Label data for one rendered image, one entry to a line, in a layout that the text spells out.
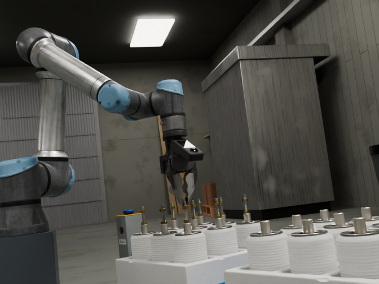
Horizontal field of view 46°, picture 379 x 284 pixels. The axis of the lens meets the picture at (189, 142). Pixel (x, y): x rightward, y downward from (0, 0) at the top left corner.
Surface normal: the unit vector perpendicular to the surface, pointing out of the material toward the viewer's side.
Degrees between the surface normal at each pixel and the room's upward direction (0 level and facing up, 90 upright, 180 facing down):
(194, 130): 90
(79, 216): 90
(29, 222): 72
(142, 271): 90
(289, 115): 90
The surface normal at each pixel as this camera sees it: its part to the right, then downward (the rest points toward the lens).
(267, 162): 0.24, -0.14
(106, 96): -0.39, -0.06
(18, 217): 0.15, -0.43
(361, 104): -0.97, 0.08
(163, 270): -0.79, 0.02
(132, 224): 0.60, -0.16
